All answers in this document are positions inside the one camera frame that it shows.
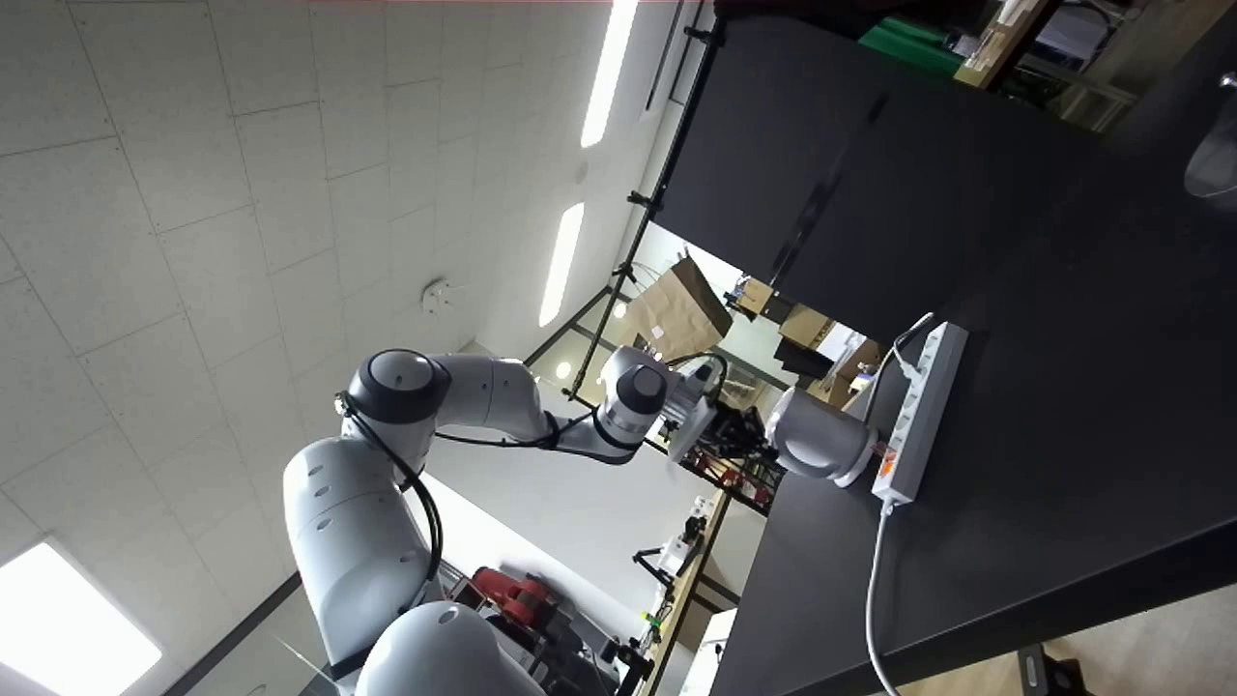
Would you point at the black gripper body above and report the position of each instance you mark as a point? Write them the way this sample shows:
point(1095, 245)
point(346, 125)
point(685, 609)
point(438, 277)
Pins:
point(728, 419)

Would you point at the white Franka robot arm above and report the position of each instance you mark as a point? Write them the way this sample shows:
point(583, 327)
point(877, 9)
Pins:
point(360, 544)

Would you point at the white power strip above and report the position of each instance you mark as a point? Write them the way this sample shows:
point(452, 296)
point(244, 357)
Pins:
point(920, 412)

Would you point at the rectangular ceiling light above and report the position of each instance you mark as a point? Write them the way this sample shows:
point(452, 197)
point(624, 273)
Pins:
point(606, 69)
point(72, 625)
point(563, 263)

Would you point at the black backdrop board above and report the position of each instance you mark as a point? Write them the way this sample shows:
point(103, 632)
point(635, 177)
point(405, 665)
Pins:
point(836, 166)

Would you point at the red black equipment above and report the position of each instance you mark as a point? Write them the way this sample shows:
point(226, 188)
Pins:
point(514, 598)

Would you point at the grey rounded object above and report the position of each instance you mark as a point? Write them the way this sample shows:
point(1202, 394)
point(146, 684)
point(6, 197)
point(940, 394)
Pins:
point(1216, 157)

